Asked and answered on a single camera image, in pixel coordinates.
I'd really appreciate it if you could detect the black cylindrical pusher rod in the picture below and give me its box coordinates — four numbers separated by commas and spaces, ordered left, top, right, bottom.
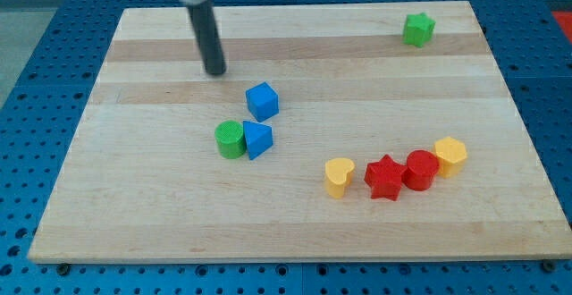
187, 0, 227, 76

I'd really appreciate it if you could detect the blue cube block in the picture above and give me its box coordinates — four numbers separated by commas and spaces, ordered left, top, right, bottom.
245, 82, 280, 122

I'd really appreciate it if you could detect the blue triangle block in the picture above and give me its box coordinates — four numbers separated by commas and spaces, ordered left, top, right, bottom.
243, 121, 273, 160

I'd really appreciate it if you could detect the green cylinder block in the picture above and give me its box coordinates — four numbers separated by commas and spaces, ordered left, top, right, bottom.
214, 120, 247, 159

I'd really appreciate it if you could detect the wooden board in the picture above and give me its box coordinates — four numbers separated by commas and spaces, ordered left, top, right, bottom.
29, 1, 571, 264

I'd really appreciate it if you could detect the yellow heart block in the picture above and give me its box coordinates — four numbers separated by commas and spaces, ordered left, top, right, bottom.
324, 157, 355, 198

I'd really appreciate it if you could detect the green star block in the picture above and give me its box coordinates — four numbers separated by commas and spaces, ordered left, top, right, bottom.
402, 13, 436, 47

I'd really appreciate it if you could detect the red star block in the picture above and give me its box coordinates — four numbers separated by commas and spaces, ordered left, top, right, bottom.
364, 155, 407, 201

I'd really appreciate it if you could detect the red cylinder block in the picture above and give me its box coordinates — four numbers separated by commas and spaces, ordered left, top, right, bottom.
403, 150, 440, 191

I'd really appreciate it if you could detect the yellow hexagon block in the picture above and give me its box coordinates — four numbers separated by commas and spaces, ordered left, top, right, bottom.
433, 137, 467, 178

